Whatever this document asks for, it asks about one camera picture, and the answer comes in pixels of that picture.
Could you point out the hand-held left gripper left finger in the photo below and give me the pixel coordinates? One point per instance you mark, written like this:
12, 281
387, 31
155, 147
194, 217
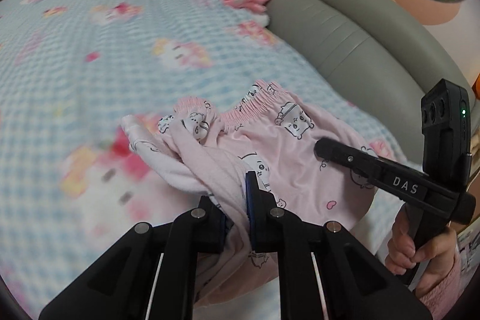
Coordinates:
212, 230

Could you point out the person's right hand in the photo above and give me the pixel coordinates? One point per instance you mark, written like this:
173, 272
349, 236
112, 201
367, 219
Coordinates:
438, 256

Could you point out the person's right forearm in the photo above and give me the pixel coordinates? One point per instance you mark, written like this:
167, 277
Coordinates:
442, 297

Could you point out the pink printed pajama pants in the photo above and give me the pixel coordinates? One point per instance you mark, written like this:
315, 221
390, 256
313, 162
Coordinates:
292, 162

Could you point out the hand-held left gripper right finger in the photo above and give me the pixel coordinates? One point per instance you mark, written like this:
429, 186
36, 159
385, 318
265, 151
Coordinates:
250, 215

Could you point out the round orange plush toy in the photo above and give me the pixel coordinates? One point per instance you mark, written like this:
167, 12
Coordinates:
477, 85

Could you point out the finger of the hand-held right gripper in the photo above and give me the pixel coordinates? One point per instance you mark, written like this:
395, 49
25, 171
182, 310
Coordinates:
345, 157

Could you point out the blue checked printed blanket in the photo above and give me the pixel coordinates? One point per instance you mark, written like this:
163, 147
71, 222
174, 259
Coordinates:
75, 61

